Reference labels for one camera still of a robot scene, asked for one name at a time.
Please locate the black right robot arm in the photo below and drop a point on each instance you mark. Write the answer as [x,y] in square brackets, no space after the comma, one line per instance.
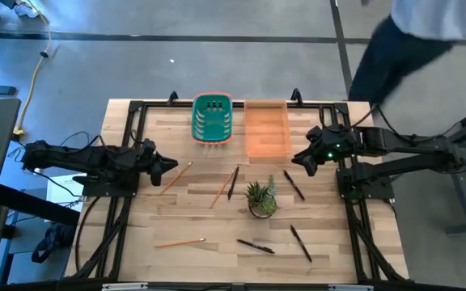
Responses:
[411,145]

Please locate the silver frame bracket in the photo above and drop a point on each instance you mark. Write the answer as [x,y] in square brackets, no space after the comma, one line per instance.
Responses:
[350,288]
[124,287]

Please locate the black frame clamp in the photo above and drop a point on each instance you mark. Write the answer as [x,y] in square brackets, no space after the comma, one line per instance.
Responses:
[296,96]
[172,97]

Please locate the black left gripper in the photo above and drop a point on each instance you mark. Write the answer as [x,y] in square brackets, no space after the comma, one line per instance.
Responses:
[156,178]

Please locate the white paper sheet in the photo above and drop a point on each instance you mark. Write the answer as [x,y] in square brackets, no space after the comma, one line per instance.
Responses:
[61,194]

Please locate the orange pencil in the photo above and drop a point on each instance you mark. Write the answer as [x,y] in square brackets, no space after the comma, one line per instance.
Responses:
[176,178]
[180,243]
[222,188]

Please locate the black side table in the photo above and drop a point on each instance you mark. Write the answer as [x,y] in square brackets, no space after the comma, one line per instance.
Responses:
[35,204]

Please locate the black pen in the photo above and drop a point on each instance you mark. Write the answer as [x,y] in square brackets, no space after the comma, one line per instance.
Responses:
[255,246]
[233,182]
[301,243]
[294,185]

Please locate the orange translucent tray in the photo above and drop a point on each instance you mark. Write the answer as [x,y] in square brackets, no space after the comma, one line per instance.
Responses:
[267,133]

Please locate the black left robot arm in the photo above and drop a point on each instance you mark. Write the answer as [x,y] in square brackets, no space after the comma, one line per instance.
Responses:
[75,155]

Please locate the green basket with orange rim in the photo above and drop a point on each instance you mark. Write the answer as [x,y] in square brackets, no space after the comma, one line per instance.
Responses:
[213,121]

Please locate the succulent in black pot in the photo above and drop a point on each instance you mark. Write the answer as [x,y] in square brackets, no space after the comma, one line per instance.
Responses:
[261,200]

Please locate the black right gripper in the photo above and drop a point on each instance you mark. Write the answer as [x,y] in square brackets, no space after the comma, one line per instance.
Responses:
[312,169]

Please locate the black bag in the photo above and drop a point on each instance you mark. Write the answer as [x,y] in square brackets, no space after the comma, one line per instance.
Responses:
[55,238]

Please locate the person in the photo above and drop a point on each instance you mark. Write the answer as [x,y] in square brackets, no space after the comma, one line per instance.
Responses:
[26,9]
[391,60]

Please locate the black aluminium table frame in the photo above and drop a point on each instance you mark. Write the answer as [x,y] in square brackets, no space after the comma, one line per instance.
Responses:
[136,107]

